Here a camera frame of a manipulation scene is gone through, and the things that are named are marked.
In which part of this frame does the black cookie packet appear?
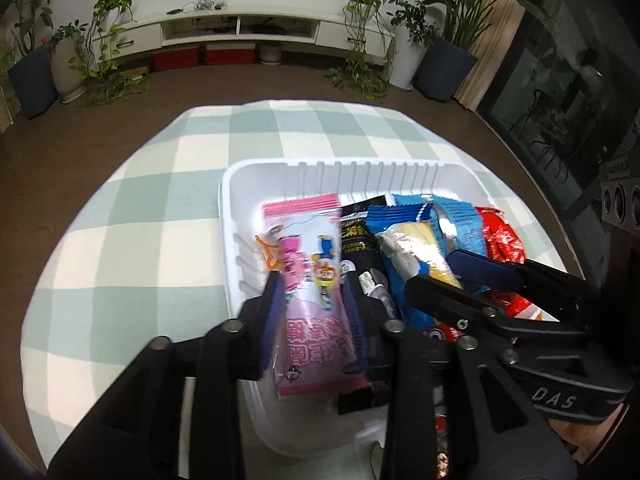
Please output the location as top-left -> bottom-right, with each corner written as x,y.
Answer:
336,194 -> 401,413

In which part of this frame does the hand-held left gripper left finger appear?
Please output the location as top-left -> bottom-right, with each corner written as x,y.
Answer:
47,271 -> 287,480

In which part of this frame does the light blue snack packet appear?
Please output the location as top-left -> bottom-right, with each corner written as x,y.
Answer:
390,191 -> 493,296

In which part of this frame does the red storage box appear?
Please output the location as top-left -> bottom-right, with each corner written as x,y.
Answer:
205,42 -> 258,66
152,46 -> 203,72

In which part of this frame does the tall broad-leaf plant, dark pot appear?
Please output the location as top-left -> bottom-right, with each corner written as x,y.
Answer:
415,0 -> 551,103

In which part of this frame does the small white pot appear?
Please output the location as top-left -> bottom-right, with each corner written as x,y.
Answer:
258,42 -> 284,66

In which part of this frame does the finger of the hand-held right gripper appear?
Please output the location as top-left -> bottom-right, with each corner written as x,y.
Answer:
446,249 -> 601,311
404,274 -> 586,356

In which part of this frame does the bushy plant in white pot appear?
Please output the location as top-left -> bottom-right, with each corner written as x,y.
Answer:
387,0 -> 436,92

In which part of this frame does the pink cartoon snack packet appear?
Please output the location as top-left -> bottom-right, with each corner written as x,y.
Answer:
255,191 -> 373,401

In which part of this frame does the leafy plant in dark pot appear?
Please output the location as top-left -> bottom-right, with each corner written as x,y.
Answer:
0,0 -> 58,121

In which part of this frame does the small plant in white pot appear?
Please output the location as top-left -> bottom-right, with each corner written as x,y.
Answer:
47,20 -> 93,103

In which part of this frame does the beige curtain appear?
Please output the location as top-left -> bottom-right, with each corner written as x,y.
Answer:
452,0 -> 541,113

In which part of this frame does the glass sliding door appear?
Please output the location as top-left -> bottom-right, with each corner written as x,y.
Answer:
477,0 -> 640,221

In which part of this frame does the person's right hand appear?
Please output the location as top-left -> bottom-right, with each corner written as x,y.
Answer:
550,402 -> 628,471

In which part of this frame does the white plastic tray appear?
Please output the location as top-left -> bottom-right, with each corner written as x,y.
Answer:
218,159 -> 506,461

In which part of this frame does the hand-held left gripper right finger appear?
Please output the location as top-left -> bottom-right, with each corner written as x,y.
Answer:
342,270 -> 578,480

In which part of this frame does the white television cabinet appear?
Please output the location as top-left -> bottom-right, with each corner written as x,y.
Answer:
102,7 -> 396,63

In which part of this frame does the green checked tablecloth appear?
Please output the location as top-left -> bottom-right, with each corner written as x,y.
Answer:
20,99 -> 586,480

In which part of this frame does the dark blue chip packet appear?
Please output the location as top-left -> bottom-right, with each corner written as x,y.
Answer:
365,204 -> 466,321

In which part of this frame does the black chair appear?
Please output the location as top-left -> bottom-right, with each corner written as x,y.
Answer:
522,87 -> 576,171

